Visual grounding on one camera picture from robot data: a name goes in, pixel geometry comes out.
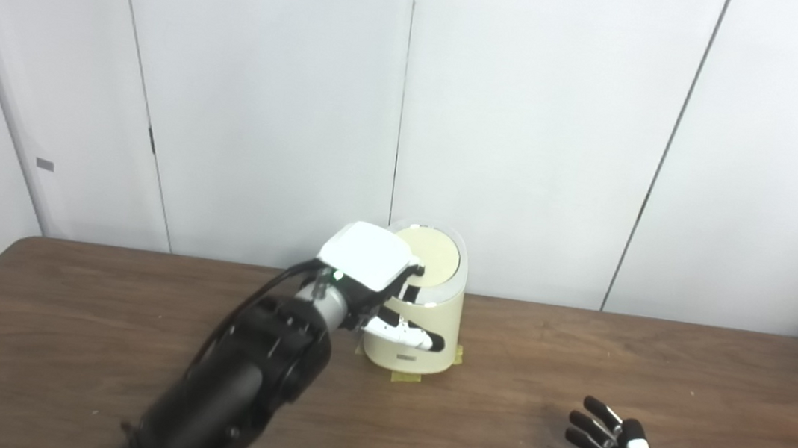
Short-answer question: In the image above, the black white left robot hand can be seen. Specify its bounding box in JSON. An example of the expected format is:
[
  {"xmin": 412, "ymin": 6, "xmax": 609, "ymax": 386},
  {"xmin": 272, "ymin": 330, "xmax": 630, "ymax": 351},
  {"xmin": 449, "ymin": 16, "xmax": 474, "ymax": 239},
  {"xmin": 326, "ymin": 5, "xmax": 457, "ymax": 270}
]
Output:
[{"xmin": 307, "ymin": 217, "xmax": 459, "ymax": 355}]

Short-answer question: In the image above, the round cream bin lid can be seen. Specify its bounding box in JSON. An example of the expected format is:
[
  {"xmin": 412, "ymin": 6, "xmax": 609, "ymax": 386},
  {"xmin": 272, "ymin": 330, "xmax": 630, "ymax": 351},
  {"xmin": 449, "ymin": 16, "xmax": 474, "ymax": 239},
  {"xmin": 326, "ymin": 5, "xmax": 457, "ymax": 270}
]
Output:
[{"xmin": 389, "ymin": 224, "xmax": 464, "ymax": 289}]

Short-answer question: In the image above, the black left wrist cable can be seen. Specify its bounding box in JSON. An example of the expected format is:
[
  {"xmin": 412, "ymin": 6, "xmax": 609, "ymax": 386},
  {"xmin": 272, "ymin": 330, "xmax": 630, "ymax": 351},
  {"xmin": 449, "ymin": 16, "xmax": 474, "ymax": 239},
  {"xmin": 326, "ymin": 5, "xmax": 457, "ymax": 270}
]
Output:
[{"xmin": 186, "ymin": 246, "xmax": 329, "ymax": 395}]

